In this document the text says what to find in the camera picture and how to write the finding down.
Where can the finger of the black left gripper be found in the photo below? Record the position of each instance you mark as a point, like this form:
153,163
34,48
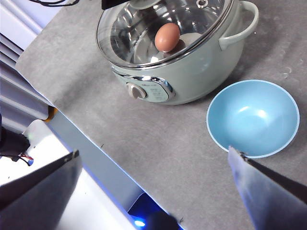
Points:
111,3

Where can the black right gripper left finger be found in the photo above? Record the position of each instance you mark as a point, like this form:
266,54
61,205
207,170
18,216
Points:
40,198

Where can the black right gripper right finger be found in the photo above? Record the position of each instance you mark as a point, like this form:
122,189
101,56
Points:
271,198

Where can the glass lid with green knob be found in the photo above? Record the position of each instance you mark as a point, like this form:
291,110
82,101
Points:
124,36

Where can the brown egg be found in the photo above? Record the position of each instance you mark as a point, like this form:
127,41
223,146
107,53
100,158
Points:
167,37

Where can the pale green electric steamer pot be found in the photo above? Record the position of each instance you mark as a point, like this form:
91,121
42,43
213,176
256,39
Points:
204,72

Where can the blue ribbed bowl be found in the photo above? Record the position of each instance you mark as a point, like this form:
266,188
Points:
251,119

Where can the black box with blue light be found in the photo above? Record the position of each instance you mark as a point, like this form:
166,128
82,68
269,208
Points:
148,215

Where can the white aluminium frame rail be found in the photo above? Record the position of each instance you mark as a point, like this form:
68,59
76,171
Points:
14,24

